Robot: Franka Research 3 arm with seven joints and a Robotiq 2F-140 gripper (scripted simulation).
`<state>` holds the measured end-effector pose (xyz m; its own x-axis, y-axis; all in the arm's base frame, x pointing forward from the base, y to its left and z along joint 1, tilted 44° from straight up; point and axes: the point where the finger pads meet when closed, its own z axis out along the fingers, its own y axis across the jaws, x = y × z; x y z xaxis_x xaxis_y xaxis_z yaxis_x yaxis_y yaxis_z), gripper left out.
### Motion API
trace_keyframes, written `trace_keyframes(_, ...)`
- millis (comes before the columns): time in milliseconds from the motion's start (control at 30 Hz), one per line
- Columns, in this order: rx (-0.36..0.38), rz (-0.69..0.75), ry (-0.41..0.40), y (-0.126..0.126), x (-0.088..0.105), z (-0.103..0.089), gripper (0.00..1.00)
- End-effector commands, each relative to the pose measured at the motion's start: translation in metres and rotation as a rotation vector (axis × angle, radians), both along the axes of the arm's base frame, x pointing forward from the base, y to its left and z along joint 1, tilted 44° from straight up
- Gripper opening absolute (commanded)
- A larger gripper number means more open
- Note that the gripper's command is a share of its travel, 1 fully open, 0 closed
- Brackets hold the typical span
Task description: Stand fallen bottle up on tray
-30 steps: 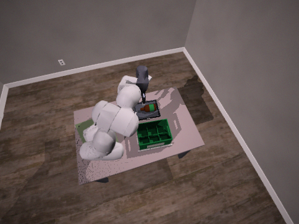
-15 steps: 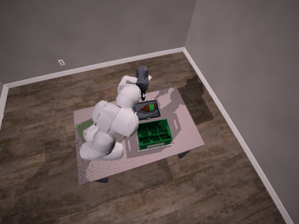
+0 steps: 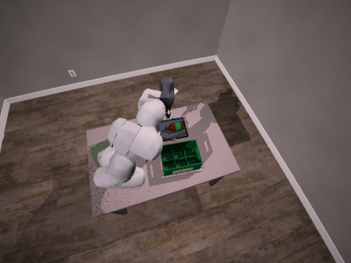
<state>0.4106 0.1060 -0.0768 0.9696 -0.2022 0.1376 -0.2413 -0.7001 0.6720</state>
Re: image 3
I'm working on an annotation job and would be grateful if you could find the brown bottle with green label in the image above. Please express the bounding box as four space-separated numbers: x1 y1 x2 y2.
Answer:
165 122 183 132

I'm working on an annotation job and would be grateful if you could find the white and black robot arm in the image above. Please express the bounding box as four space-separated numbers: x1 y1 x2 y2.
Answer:
94 77 178 188

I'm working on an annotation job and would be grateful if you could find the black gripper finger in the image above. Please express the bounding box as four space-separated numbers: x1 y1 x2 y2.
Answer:
165 109 171 120

